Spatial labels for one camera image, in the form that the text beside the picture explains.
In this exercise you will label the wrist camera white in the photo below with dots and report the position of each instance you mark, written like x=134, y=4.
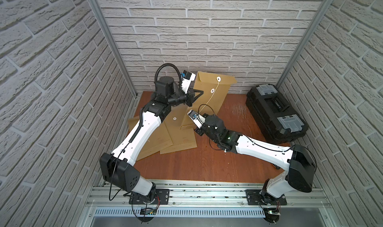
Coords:
x=187, y=79
x=197, y=119

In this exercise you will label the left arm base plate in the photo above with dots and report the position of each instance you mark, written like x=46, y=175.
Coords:
x=161, y=196

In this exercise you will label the black plastic toolbox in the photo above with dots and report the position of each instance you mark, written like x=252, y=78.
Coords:
x=278, y=121

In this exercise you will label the brown kraft file bag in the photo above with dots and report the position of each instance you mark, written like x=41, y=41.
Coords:
x=215, y=89

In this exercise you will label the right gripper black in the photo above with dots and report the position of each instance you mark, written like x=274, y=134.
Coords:
x=198, y=131

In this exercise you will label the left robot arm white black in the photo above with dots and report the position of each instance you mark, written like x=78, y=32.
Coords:
x=172, y=88

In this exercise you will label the left brown file bag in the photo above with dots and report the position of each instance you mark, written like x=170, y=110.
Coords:
x=159, y=140

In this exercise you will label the middle brown file bag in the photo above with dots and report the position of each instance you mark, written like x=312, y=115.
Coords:
x=181, y=139

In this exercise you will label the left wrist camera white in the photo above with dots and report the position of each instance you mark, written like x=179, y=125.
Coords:
x=187, y=79

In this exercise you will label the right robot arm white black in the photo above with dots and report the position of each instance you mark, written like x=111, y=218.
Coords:
x=296, y=162

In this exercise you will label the aluminium rail frame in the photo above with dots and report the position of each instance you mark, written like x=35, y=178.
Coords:
x=202, y=199

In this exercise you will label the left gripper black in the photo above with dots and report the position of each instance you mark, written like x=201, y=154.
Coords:
x=191, y=96

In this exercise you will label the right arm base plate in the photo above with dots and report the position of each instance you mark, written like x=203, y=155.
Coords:
x=257, y=197

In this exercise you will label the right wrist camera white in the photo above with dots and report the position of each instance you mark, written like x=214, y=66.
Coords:
x=197, y=119

